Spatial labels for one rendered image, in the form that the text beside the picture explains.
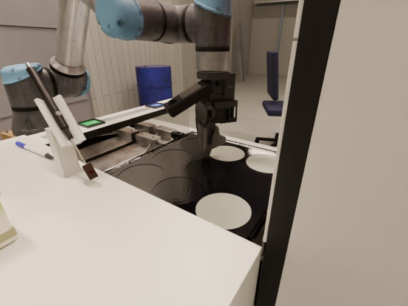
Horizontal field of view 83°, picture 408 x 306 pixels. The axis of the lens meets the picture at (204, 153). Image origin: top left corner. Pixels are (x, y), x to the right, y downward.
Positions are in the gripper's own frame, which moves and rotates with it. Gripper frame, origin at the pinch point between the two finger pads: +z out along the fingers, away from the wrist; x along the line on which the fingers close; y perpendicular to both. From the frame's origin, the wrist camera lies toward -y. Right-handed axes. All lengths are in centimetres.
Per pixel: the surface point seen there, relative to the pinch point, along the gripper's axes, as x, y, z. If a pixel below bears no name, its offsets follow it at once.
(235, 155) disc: -2.5, 8.2, 1.2
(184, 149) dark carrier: 6.6, -3.1, 1.2
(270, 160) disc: -8.3, 15.0, 1.3
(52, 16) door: 313, -64, -56
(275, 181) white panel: -35.7, -7.9, -14.0
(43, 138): 15.4, -37.4, -4.4
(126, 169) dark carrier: 1.3, -19.5, 1.4
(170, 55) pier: 448, 116, -6
